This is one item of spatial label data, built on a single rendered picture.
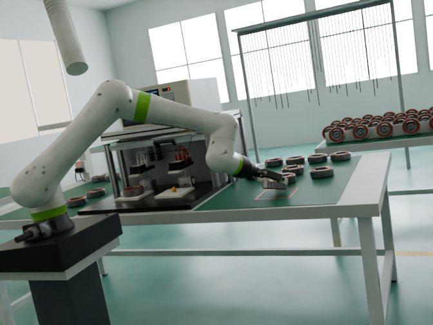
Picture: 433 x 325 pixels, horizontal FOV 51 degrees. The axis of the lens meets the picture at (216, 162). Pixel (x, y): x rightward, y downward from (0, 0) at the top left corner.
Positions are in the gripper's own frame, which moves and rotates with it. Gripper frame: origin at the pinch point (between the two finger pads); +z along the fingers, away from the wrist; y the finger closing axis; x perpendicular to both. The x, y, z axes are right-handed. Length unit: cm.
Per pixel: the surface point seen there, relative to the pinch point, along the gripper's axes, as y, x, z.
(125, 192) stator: -73, -15, -26
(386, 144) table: -6, 51, 110
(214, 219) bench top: -11.7, -22.4, -19.6
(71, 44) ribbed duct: -185, 88, -29
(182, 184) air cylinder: -57, -5, -3
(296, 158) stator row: -28, 24, 50
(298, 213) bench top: 21.9, -14.7, -8.3
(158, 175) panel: -83, 0, -2
